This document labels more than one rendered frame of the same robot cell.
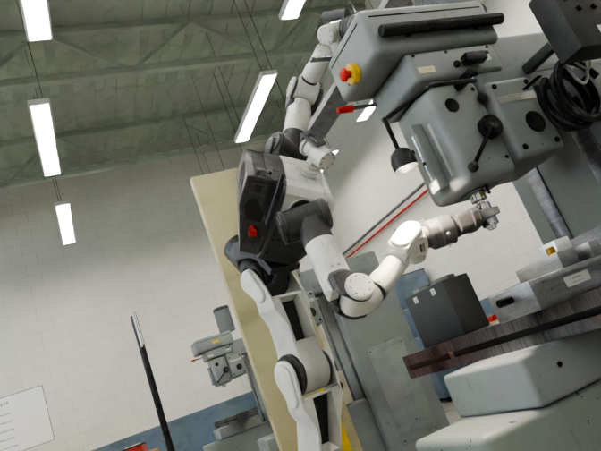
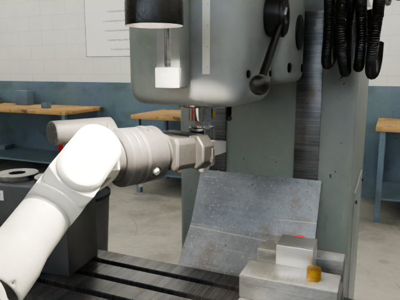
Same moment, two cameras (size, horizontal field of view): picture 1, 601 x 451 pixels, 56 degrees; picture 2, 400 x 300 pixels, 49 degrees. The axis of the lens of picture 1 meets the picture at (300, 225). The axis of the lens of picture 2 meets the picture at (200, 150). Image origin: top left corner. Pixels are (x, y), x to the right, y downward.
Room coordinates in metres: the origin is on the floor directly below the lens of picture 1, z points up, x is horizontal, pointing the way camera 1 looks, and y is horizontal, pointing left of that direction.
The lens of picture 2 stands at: (1.05, 0.00, 1.37)
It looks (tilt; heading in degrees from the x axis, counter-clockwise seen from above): 10 degrees down; 318
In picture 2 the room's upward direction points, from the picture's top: straight up
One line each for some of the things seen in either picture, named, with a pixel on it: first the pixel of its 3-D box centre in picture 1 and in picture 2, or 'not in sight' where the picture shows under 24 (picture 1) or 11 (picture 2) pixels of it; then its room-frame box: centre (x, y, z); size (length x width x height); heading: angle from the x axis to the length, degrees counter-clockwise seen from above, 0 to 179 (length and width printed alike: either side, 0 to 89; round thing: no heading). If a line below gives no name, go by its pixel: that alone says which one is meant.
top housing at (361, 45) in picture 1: (411, 51); not in sight; (1.62, -0.53, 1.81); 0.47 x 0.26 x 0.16; 115
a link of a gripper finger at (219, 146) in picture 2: (488, 212); (214, 148); (1.59, -0.52, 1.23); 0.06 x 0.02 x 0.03; 92
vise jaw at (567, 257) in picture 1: (545, 266); (289, 286); (1.43, -0.54, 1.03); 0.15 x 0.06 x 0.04; 26
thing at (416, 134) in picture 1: (427, 158); (172, 14); (1.57, -0.42, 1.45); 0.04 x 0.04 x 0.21; 25
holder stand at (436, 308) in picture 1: (444, 309); (39, 217); (1.99, -0.36, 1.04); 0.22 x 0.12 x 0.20; 32
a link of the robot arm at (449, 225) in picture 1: (457, 226); (161, 153); (1.61, -0.42, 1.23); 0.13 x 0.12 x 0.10; 2
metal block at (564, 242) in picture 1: (557, 252); (296, 258); (1.46, -0.59, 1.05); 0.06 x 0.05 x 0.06; 26
